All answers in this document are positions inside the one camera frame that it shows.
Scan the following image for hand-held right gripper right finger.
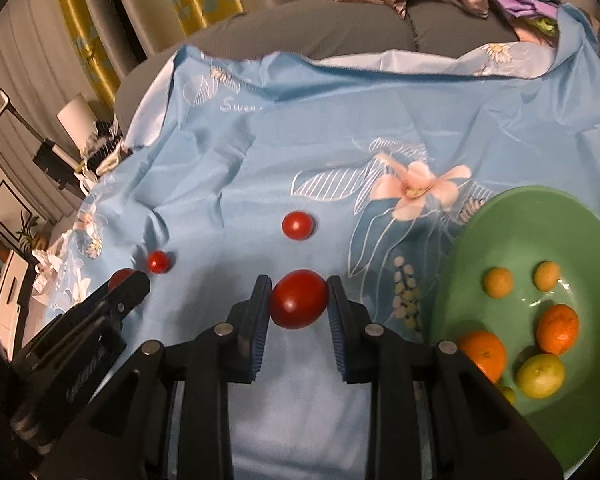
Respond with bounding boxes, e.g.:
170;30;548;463
326;275;566;480

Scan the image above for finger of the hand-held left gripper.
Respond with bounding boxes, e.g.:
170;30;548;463
62;270;151;332

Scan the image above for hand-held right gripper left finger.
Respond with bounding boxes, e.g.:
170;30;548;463
32;275;273;480

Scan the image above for large orange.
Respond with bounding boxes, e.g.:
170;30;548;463
455;331;507;385

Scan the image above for small yellow kumquat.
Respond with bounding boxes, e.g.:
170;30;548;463
483;267;514;298

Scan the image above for large yellow-green fruit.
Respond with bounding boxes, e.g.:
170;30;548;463
516;353;566;400

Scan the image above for small tan kumquat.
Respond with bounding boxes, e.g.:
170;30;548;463
533;260;562;292

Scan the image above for small tangerine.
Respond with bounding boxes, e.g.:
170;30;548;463
536;304;580;357

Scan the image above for green bowl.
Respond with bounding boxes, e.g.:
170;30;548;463
427;185;600;476

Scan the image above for potted plant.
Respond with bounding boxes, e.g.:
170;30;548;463
12;212;48;253

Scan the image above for black box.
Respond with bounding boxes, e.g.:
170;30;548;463
32;140;84;191

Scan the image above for white lamp shade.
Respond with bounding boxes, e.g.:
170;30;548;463
56;92;99;144

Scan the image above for blue floral bed sheet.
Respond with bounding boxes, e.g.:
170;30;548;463
30;2;600;480

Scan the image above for phone holder on stand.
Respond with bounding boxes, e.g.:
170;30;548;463
0;89;48;143

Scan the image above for grey sofa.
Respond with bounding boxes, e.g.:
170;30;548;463
115;0;531;126

